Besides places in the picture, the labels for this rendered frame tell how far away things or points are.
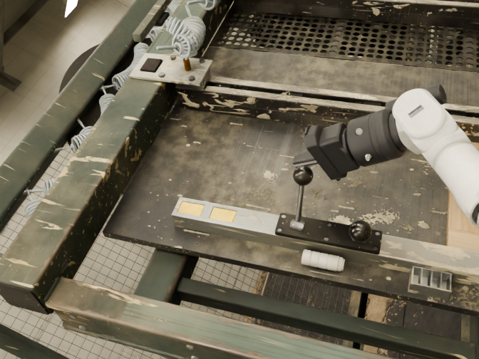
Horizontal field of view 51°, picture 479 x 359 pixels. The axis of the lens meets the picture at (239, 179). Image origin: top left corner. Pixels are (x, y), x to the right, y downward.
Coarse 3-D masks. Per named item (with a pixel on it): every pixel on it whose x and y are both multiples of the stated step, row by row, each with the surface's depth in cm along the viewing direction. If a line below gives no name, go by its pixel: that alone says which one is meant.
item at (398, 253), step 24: (192, 216) 102; (240, 216) 101; (264, 216) 101; (264, 240) 100; (288, 240) 98; (384, 240) 94; (408, 240) 94; (384, 264) 94; (408, 264) 92; (432, 264) 90; (456, 264) 90
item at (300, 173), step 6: (300, 168) 93; (306, 168) 92; (294, 174) 93; (300, 174) 92; (306, 174) 92; (312, 174) 93; (294, 180) 94; (300, 180) 92; (306, 180) 92; (300, 186) 94; (300, 192) 94; (300, 198) 95; (300, 204) 95; (300, 210) 96; (300, 216) 96; (294, 222) 97; (300, 222) 96; (294, 228) 96; (300, 228) 96
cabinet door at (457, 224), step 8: (448, 192) 105; (448, 200) 103; (448, 208) 101; (456, 208) 100; (448, 216) 100; (456, 216) 99; (464, 216) 99; (448, 224) 98; (456, 224) 98; (464, 224) 98; (472, 224) 98; (448, 232) 97; (456, 232) 97; (464, 232) 96; (472, 232) 96; (448, 240) 96; (456, 240) 96; (464, 240) 95; (472, 240) 95; (464, 248) 94; (472, 248) 94
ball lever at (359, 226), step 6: (354, 222) 84; (360, 222) 83; (366, 222) 84; (354, 228) 83; (360, 228) 83; (366, 228) 83; (354, 234) 83; (360, 234) 83; (366, 234) 83; (354, 240) 84; (360, 240) 83; (366, 240) 83
